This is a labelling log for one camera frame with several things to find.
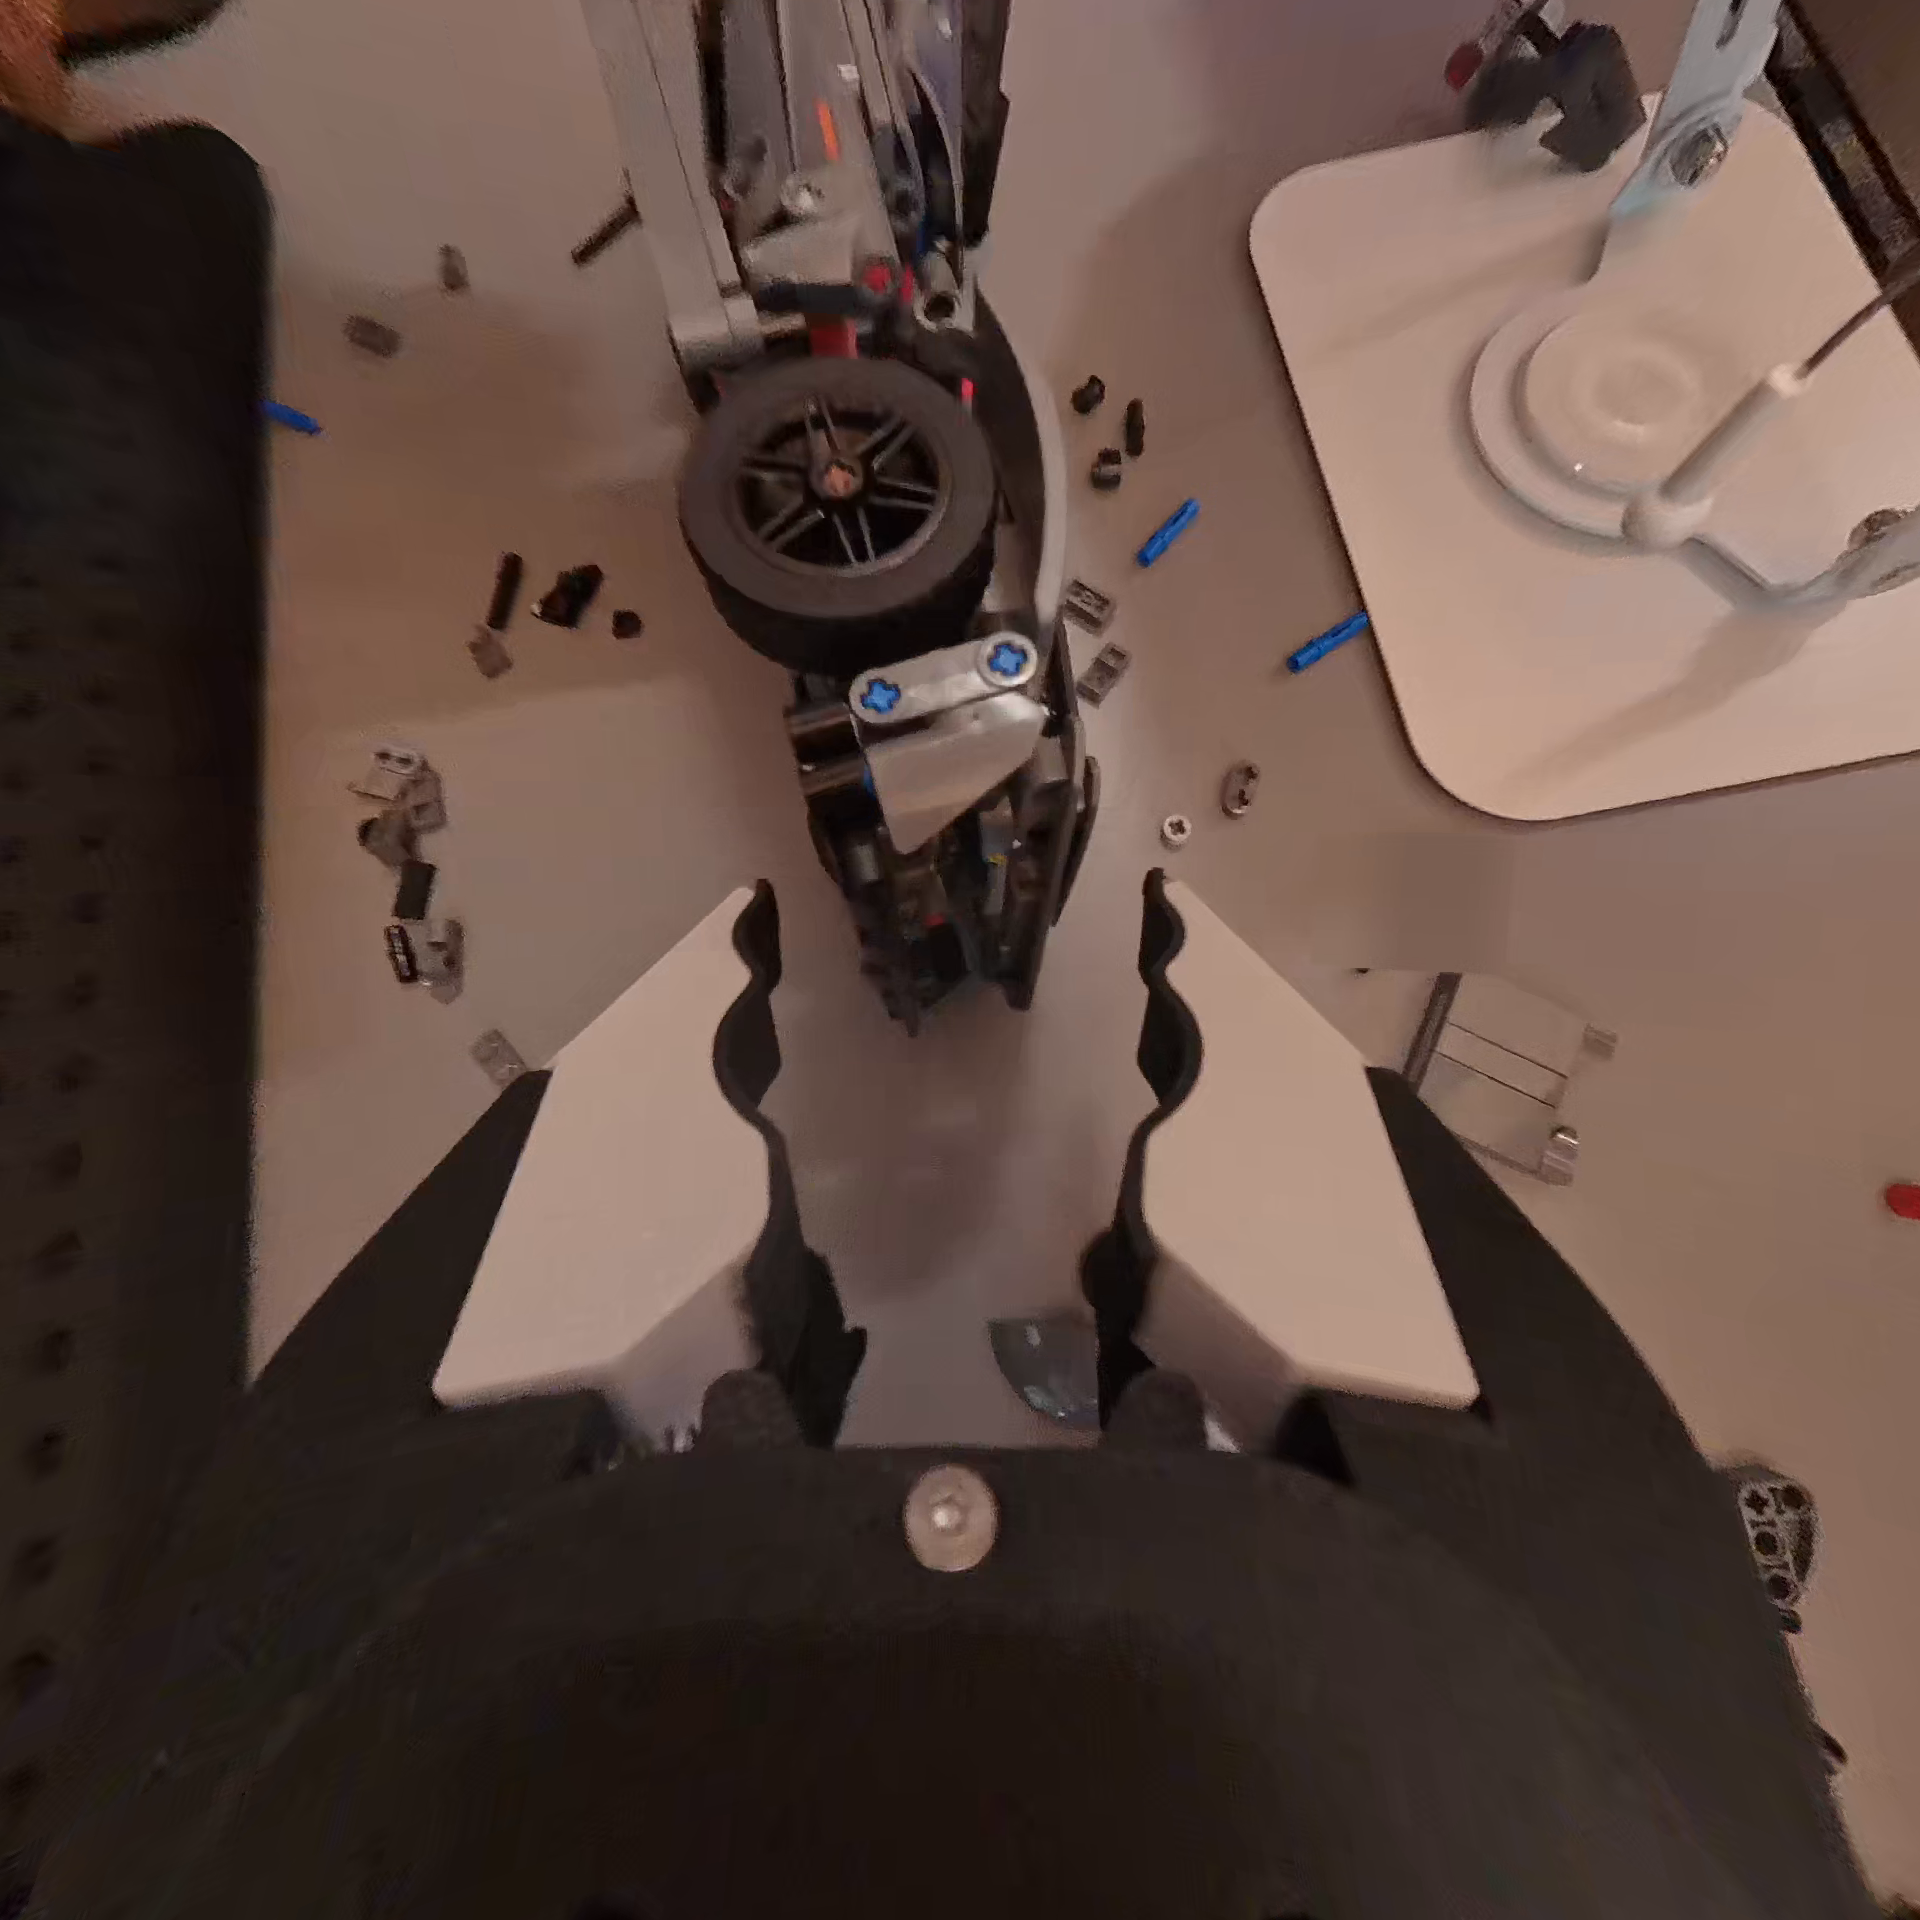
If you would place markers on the grey lego piece square holes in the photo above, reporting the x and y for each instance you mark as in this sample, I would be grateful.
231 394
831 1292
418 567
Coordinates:
431 799

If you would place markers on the white rounded board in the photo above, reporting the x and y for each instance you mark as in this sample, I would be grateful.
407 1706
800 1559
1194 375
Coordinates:
1381 375

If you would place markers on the dark quarter-round lego piece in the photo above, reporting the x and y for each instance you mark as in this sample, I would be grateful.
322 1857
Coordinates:
1049 1365

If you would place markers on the white round stand base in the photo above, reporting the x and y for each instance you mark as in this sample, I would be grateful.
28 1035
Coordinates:
1589 406

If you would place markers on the dark grey lego piece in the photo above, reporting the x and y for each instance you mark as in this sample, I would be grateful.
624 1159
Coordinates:
370 334

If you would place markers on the grey lego car model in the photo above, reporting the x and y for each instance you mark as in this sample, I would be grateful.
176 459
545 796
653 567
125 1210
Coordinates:
945 750

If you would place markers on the small grey lego plate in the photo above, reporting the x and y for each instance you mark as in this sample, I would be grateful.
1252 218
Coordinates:
1088 604
1103 674

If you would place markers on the blue lego pin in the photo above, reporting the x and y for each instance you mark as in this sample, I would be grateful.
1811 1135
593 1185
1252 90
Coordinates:
1328 642
293 417
1167 531

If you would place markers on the small black lego wheel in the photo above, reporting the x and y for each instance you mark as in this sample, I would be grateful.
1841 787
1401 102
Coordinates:
840 495

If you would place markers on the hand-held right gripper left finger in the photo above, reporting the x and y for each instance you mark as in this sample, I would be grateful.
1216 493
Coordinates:
629 1202

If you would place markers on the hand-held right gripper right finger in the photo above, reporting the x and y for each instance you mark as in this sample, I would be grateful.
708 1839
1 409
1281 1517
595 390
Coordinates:
1290 1202

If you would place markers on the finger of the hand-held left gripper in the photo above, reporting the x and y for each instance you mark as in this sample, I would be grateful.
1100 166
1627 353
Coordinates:
967 119
668 149

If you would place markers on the short black lego pin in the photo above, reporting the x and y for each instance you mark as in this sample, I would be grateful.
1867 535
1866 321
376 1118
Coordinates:
400 954

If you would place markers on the grey two-hole lego liftarm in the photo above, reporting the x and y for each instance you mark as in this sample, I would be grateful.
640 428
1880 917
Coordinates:
1237 787

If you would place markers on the grey lego panel assembly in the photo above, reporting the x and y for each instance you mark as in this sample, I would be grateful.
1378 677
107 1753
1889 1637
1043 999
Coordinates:
1500 1073

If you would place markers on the black smooth lego tile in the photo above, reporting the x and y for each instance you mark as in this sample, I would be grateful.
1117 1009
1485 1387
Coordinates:
411 887

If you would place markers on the light grey curved lego slope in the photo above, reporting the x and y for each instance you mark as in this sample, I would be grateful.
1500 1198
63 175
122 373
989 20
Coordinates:
376 782

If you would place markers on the black lego axle with connector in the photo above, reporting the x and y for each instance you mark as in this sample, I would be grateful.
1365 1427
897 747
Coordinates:
603 235

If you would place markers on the black red lego subassembly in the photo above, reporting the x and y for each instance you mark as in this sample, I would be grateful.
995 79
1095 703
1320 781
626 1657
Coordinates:
1560 77

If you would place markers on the grey two-stud lego plate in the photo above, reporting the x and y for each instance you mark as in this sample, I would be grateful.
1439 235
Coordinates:
498 1055

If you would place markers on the small grey lego bracket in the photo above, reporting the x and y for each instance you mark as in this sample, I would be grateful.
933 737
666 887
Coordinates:
489 653

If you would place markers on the grey three-hole lego liftarm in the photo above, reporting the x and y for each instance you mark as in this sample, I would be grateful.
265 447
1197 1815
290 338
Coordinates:
1779 1531

